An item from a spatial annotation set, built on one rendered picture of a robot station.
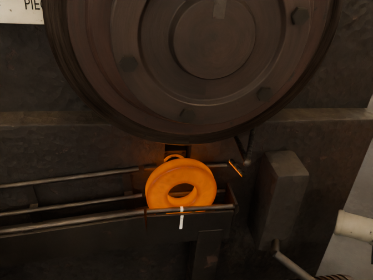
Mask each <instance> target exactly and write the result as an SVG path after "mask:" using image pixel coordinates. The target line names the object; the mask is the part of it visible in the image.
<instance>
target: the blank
mask: <svg viewBox="0 0 373 280"><path fill-rule="evenodd" d="M182 183H188V184H191V185H193V186H194V188H193V190H192V191H191V192H190V193H189V194H188V195H187V196H185V197H181V198H174V197H171V196H169V195H168V192H169V191H170V190H171V189H172V188H173V187H174V186H176V185H178V184H182ZM216 192H217V186H216V181H215V179H214V176H213V174H212V172H211V170H210V169H209V168H208V167H207V166H206V165H205V164H204V163H202V162H200V161H197V160H195V159H190V158H178V159H174V160H171V161H168V162H165V163H163V164H162V165H160V166H159V167H158V168H156V169H155V170H154V171H153V172H152V173H151V175H150V176H149V178H148V180H147V183H146V185H145V195H146V199H147V204H148V207H149V208H166V207H181V206H183V207H185V206H203V205H211V204H212V203H213V202H214V199H215V196H216ZM195 212H205V211H195ZM177 213H189V212H177ZM166 214H172V213H166Z"/></svg>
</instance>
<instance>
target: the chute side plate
mask: <svg viewBox="0 0 373 280"><path fill-rule="evenodd" d="M233 213H234V211H233V210H224V211H207V212H189V213H172V214H154V215H147V230H146V226H145V217H144V216H137V217H130V218H122V219H115V220H110V221H102V222H95V223H88V224H80V225H76V226H68V227H61V228H53V229H46V230H41V231H34V232H27V233H19V234H11V235H6V236H0V267H4V266H11V265H16V264H23V263H30V262H37V261H44V260H48V259H55V258H62V257H69V256H76V255H81V254H88V253H95V252H102V251H109V250H113V249H120V248H127V247H134V246H141V245H146V244H158V243H173V242H187V241H197V237H198V231H209V230H217V229H223V230H224V232H223V237H222V239H223V238H229V232H230V227H231V222H232V218H233ZM180 216H184V217H183V226H182V229H179V227H180Z"/></svg>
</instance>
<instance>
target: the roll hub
mask: <svg viewBox="0 0 373 280"><path fill-rule="evenodd" d="M296 7H306V8H307V9H308V13H309V18H308V20H307V21H306V22H305V23H304V25H299V24H293V21H292V19H291V14H292V13H293V11H294V10H295V9H296ZM310 20H311V8H310V0H113V1H112V7H111V12H110V42H111V47H112V53H113V58H114V61H115V65H116V67H117V70H118V72H119V74H120V76H121V78H122V80H123V82H124V83H125V85H126V86H127V88H128V89H129V90H130V92H131V93H132V95H133V96H134V97H135V98H136V99H137V100H138V101H139V102H140V103H142V104H143V105H144V106H146V107H147V108H148V109H150V110H151V111H153V112H154V113H156V114H158V115H160V116H162V117H164V118H167V119H169V120H172V121H175V122H179V123H183V121H182V119H181V117H180V113H181V112H182V110H183V109H184V108H192V109H193V110H194V112H195V114H196V118H195V119H194V120H193V122H192V123H185V124H193V125H210V124H218V123H224V122H228V121H232V120H234V119H237V118H239V117H242V116H244V115H246V114H248V113H250V112H252V111H254V110H256V109H257V108H259V107H260V106H262V105H263V104H264V103H266V102H267V101H263V102H261V101H259V99H258V97H257V94H256V93H257V91H258V90H259V89H260V88H261V87H270V88H271V91H272V93H273V96H274V95H275V94H277V93H278V91H279V90H280V89H281V88H282V87H283V86H284V84H285V83H286V82H287V81H288V80H289V78H290V77H291V75H292V74H293V72H294V70H295V69H296V67H297V65H298V64H299V62H300V60H301V57H302V55H303V52H304V49H305V47H306V43H307V40H308V36H309V30H310ZM124 55H133V56H134V57H135V59H136V60H137V62H138V65H137V67H136V69H135V70H134V72H124V71H123V70H122V68H121V66H120V65H119V62H120V60H121V59H122V57H123V56H124ZM273 96H272V97H273ZM272 97H271V98H272Z"/></svg>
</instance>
